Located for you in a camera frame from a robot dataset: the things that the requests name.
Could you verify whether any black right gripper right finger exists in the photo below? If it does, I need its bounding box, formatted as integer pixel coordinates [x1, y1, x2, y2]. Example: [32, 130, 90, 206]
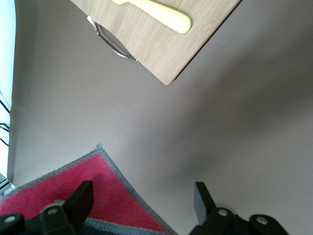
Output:
[190, 181, 291, 235]

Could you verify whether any grey and pink cloth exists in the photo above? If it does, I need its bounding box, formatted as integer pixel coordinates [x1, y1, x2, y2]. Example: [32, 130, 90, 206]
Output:
[0, 143, 177, 235]

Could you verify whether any wooden cutting board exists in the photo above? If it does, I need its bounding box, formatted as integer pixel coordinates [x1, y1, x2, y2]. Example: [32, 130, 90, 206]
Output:
[69, 0, 244, 86]

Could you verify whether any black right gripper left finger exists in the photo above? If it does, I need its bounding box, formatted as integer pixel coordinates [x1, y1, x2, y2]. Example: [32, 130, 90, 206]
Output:
[0, 180, 94, 235]

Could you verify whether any thin black floor cable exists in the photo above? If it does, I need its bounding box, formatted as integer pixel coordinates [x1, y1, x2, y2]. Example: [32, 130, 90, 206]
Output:
[0, 97, 11, 145]

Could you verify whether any yellow plastic knife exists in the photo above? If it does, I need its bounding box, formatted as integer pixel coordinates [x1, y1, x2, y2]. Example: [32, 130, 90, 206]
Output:
[112, 0, 192, 34]

